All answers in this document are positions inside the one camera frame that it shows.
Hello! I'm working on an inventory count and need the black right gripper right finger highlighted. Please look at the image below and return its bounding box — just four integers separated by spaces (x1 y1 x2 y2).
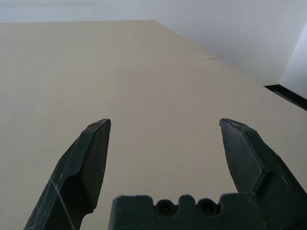
219 117 307 230

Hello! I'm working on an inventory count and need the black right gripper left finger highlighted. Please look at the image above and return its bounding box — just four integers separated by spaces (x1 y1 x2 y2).
23 118 112 230

